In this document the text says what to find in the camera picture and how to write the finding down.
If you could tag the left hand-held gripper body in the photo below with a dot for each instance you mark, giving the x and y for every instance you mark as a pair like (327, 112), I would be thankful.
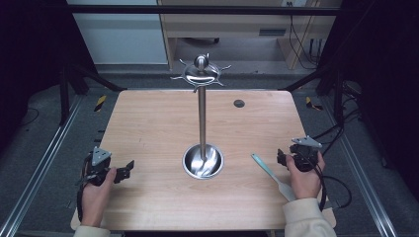
(97, 166)

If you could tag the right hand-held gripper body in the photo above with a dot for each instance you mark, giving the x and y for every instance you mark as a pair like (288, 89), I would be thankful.
(305, 154)

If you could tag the steel utensil stand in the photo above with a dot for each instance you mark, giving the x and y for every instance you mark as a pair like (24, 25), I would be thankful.
(202, 118)

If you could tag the person's right hand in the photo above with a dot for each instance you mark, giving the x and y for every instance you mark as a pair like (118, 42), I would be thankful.
(304, 179)

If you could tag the person's left hand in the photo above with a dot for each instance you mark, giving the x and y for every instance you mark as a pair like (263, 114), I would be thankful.
(96, 197)

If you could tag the yellow black hazard tape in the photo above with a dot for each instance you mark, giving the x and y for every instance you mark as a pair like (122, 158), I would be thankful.
(100, 102)
(312, 103)

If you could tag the grey table grommet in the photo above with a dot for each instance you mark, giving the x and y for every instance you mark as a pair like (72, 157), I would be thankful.
(239, 103)

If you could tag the white cabinet panel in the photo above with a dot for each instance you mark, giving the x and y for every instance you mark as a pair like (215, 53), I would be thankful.
(122, 36)

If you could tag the aluminium floor rail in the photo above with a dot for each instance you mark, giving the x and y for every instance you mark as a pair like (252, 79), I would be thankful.
(359, 171)
(39, 164)

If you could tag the black metal frame stand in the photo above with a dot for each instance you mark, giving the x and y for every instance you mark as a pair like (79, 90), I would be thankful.
(74, 89)
(329, 85)

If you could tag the black horizontal frame bar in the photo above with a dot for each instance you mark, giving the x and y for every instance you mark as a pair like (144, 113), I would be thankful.
(204, 10)

